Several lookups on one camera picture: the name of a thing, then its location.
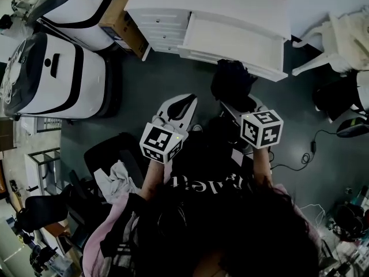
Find brown cardboard box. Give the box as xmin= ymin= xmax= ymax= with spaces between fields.
xmin=98 ymin=0 xmax=151 ymax=60

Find person's left forearm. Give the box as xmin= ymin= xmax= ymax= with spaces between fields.
xmin=140 ymin=160 xmax=171 ymax=202

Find white black wheeled machine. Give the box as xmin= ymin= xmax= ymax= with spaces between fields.
xmin=0 ymin=31 xmax=122 ymax=119
xmin=27 ymin=0 xmax=116 ymax=52

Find black cable with adapter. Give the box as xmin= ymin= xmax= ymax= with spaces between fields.
xmin=270 ymin=129 xmax=347 ymax=171

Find person's right forearm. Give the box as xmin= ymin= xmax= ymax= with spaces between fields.
xmin=251 ymin=147 xmax=273 ymax=188

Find person's pink jacket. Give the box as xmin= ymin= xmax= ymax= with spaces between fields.
xmin=81 ymin=183 xmax=322 ymax=277

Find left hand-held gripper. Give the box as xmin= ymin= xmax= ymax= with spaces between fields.
xmin=140 ymin=93 xmax=198 ymax=164

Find white crumpled cloth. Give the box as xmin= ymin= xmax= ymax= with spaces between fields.
xmin=93 ymin=159 xmax=140 ymax=205

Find white drawer with knob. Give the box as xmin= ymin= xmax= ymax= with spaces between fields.
xmin=134 ymin=9 xmax=190 ymax=26
xmin=148 ymin=39 xmax=185 ymax=54
xmin=142 ymin=24 xmax=188 ymax=42

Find person's black printed shirt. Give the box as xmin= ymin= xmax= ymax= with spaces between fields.
xmin=99 ymin=117 xmax=276 ymax=277

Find black mesh office chair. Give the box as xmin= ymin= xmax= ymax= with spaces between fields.
xmin=15 ymin=194 xmax=70 ymax=234

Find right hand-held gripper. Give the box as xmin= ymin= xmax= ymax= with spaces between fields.
xmin=220 ymin=94 xmax=284 ymax=150

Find black metal frame table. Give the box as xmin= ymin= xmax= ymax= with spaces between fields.
xmin=24 ymin=149 xmax=63 ymax=196

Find white floor cable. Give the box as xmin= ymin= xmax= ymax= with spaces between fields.
xmin=299 ymin=203 xmax=327 ymax=228

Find white carved dressing table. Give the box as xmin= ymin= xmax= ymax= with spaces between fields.
xmin=291 ymin=5 xmax=369 ymax=78

